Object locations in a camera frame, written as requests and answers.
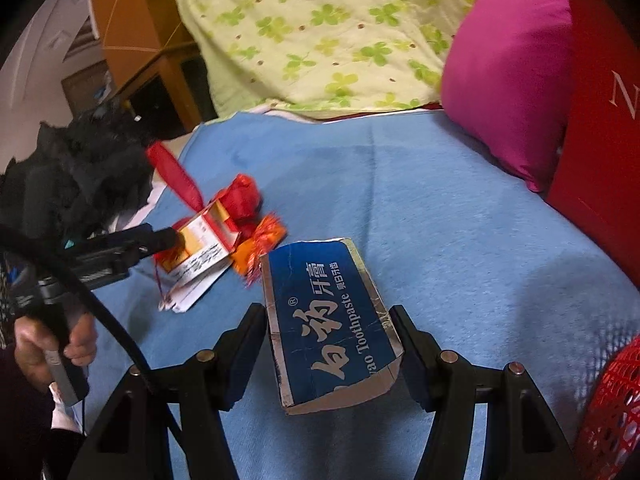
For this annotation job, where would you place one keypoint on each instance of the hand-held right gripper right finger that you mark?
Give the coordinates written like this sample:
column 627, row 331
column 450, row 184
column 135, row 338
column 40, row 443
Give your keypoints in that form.
column 415, row 365

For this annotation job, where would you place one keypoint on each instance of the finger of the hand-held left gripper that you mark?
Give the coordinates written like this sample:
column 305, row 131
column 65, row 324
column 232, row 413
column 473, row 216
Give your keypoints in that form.
column 125, row 252

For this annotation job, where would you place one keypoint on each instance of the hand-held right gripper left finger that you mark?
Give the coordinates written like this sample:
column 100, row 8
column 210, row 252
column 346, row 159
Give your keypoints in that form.
column 247, row 355

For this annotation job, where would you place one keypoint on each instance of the red and yellow carton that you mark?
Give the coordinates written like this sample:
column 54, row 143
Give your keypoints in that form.
column 200, row 252

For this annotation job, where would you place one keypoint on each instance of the blue toothpaste box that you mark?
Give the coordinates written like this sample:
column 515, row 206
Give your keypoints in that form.
column 325, row 320

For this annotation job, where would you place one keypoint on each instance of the red ribbon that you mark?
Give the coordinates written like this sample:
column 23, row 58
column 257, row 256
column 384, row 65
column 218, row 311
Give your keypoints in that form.
column 175, row 172

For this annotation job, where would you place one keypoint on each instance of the orange fringed wrapper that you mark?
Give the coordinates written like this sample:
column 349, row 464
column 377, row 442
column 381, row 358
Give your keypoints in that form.
column 260, row 245

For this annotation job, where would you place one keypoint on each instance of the red plastic bag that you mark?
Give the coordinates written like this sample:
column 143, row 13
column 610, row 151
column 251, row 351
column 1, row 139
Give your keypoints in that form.
column 242, row 200

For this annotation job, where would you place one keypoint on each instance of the red plastic basket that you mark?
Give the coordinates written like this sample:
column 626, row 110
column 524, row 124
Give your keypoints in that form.
column 615, row 410

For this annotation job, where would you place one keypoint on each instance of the person's left forearm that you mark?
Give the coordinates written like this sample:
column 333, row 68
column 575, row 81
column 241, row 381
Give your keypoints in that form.
column 20, row 420

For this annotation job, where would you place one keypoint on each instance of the person's left hand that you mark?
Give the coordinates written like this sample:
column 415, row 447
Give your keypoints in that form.
column 30, row 360

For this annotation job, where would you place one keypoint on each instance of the black fluffy cloth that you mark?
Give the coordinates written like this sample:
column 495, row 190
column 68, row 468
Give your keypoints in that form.
column 80, row 180

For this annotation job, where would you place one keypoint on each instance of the wooden cabinet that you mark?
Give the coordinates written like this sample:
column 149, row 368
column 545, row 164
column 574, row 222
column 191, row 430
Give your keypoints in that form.
column 130, row 5
column 165, row 90

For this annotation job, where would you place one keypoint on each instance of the brown wooden door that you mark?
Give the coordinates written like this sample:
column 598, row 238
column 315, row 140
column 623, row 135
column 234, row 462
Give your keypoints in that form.
column 82, row 85

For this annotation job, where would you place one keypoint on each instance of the pink pillow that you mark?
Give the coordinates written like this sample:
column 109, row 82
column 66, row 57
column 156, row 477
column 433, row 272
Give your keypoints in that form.
column 505, row 85

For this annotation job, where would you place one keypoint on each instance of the red paper bag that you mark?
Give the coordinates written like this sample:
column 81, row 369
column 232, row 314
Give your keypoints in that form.
column 600, row 135

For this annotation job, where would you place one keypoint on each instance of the green clover quilt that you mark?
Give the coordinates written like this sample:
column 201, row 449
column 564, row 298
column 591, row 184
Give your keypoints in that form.
column 325, row 35

